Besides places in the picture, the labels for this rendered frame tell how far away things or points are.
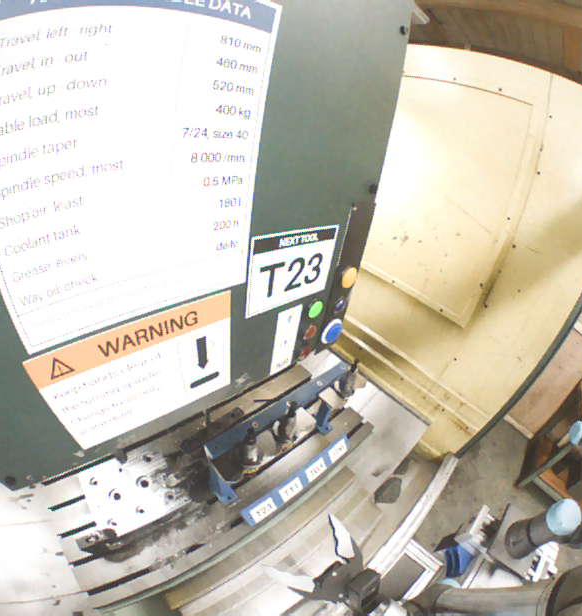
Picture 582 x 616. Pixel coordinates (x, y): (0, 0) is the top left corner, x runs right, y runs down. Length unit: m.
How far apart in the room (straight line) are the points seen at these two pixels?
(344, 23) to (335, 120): 0.09
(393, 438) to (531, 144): 1.23
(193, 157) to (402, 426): 1.27
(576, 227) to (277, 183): 0.90
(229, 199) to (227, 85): 0.07
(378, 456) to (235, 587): 0.78
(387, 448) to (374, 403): 0.23
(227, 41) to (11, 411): 0.26
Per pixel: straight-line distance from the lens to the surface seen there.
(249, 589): 1.05
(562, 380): 2.99
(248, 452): 0.58
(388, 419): 1.31
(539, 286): 0.98
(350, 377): 0.73
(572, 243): 0.97
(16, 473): 0.29
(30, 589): 1.34
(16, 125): 0.15
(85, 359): 0.19
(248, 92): 0.18
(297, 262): 0.24
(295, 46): 0.21
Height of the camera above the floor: 1.79
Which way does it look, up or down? 34 degrees down
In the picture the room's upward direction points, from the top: 10 degrees clockwise
